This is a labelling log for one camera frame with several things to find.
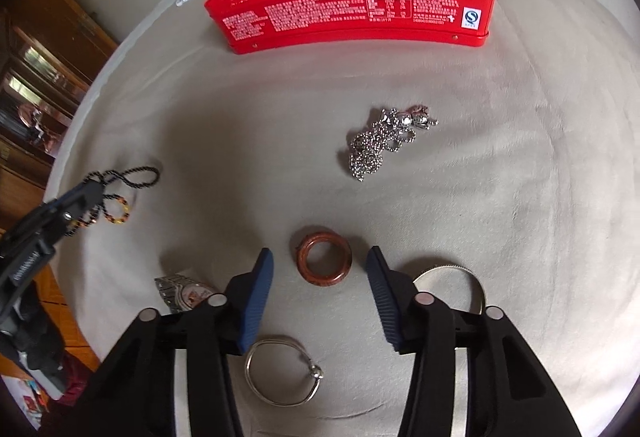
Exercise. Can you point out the brown wooden cabinet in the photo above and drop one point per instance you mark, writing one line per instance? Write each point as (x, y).
(51, 52)

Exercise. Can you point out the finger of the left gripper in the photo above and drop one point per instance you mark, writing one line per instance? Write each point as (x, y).
(75, 202)

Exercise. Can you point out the thin silver bangle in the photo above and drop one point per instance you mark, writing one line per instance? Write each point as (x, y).
(280, 372)

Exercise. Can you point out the wide silver bangle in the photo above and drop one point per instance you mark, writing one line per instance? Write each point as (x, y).
(455, 285)

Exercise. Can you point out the silver metal wristwatch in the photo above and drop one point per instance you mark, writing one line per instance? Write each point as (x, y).
(181, 293)

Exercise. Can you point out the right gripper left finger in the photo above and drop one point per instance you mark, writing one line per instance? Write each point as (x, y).
(215, 334)

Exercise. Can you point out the beige bed sheet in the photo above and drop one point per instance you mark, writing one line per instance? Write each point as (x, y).
(518, 160)

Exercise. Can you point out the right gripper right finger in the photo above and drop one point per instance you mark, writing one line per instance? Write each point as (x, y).
(421, 325)

